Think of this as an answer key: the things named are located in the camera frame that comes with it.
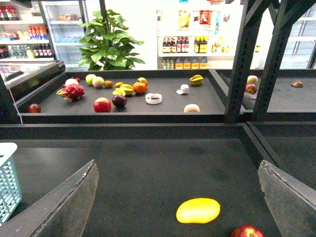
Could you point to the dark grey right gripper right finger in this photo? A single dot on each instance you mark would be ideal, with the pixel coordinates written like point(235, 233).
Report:
point(291, 202)

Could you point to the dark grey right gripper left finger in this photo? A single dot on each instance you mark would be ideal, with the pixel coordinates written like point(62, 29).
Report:
point(63, 212)

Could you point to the light blue plastic basket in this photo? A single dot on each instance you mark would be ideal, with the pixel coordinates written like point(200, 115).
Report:
point(10, 191)

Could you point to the yellow mango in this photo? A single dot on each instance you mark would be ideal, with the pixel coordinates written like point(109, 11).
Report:
point(198, 211)

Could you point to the red yellow mango apple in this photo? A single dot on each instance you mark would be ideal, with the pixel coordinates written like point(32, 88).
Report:
point(142, 80)

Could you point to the red apple near front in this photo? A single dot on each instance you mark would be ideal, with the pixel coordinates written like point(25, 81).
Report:
point(247, 231)

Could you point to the small red apple left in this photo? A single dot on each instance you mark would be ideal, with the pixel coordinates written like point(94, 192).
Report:
point(34, 108)

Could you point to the red apple on shelf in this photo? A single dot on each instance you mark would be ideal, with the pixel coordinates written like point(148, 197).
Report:
point(102, 105)

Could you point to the brown fruit far right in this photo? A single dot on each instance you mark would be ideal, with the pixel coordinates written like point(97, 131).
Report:
point(297, 84)

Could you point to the pink dragon fruit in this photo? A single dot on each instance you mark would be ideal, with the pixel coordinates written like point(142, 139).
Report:
point(71, 92)

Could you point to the dark purple plum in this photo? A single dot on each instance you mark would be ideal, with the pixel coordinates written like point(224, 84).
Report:
point(119, 101)

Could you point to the white round onion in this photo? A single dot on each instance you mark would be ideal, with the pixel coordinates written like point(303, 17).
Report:
point(71, 81)

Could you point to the yellow starfruit slice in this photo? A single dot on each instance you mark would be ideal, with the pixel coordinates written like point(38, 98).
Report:
point(119, 91)

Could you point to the pale pink peach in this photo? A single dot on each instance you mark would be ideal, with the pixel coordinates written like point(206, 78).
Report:
point(98, 82)

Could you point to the brown kiwi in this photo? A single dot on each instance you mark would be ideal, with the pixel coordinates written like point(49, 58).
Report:
point(108, 84)
point(118, 84)

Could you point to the green apple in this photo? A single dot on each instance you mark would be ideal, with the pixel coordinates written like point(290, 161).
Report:
point(89, 78)

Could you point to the yellow starfruit centre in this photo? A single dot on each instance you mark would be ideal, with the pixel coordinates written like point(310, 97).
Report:
point(128, 89)

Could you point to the pale peach front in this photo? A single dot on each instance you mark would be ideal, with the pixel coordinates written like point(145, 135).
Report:
point(192, 108)

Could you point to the black chest freezer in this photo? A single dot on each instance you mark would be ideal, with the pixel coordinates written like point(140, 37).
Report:
point(23, 77)

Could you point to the orange persimmon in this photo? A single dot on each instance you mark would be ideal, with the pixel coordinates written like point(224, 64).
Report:
point(139, 87)

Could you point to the yellow starfruit right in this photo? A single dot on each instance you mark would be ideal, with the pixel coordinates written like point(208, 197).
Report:
point(196, 80)

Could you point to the black raised fruit tray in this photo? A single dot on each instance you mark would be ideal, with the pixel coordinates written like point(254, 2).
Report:
point(158, 96)

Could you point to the green potted plant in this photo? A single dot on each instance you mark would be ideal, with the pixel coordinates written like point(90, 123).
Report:
point(107, 44)

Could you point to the white drinks shelf left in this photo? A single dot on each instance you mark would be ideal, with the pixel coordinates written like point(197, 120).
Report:
point(23, 32)

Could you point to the glass door fridge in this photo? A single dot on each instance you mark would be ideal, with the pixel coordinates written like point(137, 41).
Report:
point(63, 19)

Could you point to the white bottle shelf right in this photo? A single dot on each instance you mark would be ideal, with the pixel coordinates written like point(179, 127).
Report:
point(197, 38)

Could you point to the red apple behind post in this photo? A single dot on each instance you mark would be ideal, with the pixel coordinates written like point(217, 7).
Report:
point(251, 88)

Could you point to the pale apple behind post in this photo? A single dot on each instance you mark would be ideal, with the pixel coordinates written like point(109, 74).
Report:
point(252, 79)

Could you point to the black metal shelf post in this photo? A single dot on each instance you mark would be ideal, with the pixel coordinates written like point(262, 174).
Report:
point(284, 13)

